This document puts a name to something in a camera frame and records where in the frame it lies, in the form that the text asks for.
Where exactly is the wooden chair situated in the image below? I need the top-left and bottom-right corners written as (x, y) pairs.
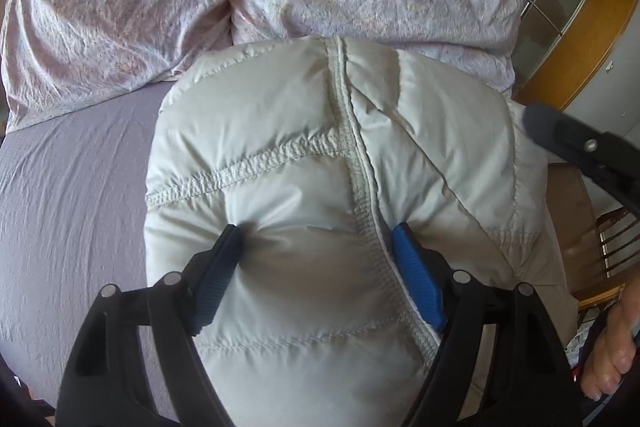
top-left (547, 162), bottom-right (640, 308)

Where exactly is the wooden glass-door cabinet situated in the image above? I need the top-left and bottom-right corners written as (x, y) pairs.
top-left (390, 0), bottom-right (640, 112)

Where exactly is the purple bed sheet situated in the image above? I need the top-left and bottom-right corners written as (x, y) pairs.
top-left (0, 79), bottom-right (186, 418)

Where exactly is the white down jacket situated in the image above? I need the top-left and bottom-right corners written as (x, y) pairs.
top-left (142, 36), bottom-right (581, 427)

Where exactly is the pink floral duvet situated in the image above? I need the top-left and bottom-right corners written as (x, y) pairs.
top-left (0, 0), bottom-right (526, 132)

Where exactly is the person's right hand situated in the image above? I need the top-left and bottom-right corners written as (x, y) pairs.
top-left (580, 301), bottom-right (640, 403)

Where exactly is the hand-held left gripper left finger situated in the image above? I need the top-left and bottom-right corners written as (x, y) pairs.
top-left (56, 224), bottom-right (246, 427)

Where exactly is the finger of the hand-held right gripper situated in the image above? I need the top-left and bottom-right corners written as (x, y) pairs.
top-left (522, 103), bottom-right (640, 202)

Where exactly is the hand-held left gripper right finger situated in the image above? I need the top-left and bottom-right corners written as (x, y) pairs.
top-left (391, 223), bottom-right (583, 427)

